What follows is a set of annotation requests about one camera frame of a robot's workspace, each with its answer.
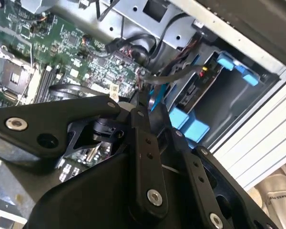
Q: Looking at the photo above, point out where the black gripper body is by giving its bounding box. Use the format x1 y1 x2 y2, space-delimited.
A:
26 119 207 229

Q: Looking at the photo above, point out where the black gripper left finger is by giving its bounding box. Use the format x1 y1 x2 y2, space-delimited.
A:
0 92 171 217

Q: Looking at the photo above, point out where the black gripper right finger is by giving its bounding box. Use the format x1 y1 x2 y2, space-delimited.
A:
149 104 277 229

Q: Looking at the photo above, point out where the hard disk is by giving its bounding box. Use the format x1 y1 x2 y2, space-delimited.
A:
168 51 235 131

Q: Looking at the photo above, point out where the blue disk wire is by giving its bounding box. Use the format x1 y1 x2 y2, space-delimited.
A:
147 82 170 113

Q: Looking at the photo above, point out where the black disk wire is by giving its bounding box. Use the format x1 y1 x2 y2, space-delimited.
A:
139 65 209 84

